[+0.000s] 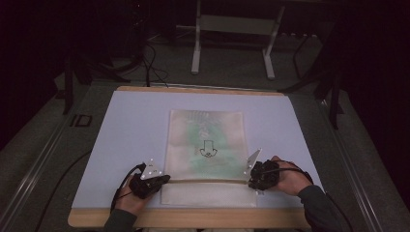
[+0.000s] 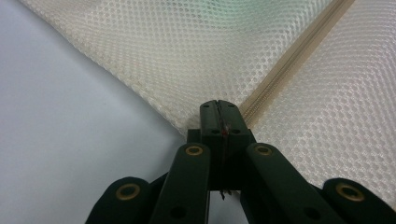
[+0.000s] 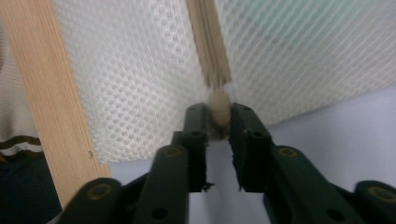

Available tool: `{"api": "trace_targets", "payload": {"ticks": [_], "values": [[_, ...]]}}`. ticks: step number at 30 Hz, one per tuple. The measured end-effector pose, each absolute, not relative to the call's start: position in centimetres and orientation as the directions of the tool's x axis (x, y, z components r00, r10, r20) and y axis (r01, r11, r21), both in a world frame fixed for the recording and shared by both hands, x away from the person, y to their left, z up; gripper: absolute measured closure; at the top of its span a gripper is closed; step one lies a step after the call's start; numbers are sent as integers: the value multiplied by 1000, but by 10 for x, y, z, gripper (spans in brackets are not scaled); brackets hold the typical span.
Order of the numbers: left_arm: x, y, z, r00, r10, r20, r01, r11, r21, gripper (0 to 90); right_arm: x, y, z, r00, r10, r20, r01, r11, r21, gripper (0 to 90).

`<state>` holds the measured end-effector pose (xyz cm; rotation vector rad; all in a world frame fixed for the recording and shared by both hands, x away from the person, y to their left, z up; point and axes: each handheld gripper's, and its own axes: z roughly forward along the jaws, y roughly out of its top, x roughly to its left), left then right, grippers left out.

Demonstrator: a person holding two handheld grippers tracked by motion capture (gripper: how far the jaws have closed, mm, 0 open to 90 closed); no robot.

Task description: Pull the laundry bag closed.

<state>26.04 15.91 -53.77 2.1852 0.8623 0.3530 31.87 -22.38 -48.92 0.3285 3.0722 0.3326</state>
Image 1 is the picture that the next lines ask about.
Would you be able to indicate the clear plastic zip bag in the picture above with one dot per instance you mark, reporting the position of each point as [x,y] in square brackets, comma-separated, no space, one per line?
[206,193]

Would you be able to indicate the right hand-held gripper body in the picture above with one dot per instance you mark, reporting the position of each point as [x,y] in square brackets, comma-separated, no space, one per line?
[266,177]

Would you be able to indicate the green cloth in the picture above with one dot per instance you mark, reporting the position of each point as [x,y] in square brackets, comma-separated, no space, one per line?
[199,141]

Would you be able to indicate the pale blue table mat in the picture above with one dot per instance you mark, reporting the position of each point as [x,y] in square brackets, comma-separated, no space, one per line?
[129,129]

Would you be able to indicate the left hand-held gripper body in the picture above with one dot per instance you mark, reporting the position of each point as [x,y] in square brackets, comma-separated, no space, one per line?
[143,187]

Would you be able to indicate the black metal stand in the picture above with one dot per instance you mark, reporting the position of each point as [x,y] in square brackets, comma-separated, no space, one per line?
[68,83]
[335,103]

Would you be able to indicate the person's right hand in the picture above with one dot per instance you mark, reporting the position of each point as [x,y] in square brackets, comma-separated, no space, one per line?
[293,182]

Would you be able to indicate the aluminium floor rail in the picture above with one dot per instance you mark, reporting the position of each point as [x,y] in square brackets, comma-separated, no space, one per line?
[354,167]
[29,183]

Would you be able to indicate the white metal stand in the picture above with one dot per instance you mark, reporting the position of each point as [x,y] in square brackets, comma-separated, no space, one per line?
[238,25]

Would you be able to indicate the person's left hand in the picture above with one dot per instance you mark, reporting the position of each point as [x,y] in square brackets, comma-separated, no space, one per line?
[129,201]

